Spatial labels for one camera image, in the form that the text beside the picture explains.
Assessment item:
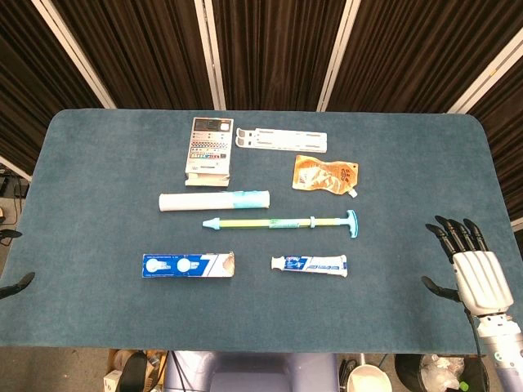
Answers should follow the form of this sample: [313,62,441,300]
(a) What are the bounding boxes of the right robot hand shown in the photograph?
[421,215,515,319]

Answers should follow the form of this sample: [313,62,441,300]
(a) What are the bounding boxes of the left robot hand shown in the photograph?
[0,229,36,301]

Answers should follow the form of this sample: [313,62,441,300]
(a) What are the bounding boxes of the blue white toothpaste box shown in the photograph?
[141,252,236,280]

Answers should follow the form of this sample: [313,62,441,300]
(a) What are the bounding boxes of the white blue toothpaste tube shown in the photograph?
[270,254,350,278]

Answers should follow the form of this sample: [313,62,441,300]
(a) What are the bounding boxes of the purple robot base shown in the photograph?
[163,350,340,392]

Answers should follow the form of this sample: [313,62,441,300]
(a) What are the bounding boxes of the cardboard box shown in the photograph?
[102,350,168,392]

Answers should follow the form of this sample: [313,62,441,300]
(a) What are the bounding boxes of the grey white paint set box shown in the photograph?
[184,116,235,188]

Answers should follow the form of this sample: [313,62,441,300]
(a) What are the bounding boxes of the black trash bin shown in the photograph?
[394,353,491,392]

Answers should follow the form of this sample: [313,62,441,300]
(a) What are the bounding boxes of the teal table mat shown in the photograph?
[0,108,523,354]

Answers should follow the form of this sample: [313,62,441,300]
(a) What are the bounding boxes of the dark curtain partition panel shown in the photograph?
[0,0,103,176]
[40,0,216,110]
[467,40,523,229]
[326,0,523,114]
[203,0,348,111]

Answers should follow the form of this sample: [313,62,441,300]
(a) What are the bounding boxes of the white bowl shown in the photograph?
[346,364,393,392]

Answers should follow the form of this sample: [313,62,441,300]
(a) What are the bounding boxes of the orange spout pouch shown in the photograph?
[291,154,360,200]

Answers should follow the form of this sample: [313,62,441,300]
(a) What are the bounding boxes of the white roll with blue label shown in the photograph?
[158,189,271,213]

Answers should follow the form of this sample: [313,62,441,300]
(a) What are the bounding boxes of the green teal long applicator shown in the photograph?
[202,209,359,239]

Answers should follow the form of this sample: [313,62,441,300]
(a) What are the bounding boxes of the white folding stand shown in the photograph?
[235,127,329,154]

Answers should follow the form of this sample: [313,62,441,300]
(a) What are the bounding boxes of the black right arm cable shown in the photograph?
[465,308,485,356]

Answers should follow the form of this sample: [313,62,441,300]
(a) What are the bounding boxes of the black equipment with cables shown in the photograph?
[0,169,30,246]

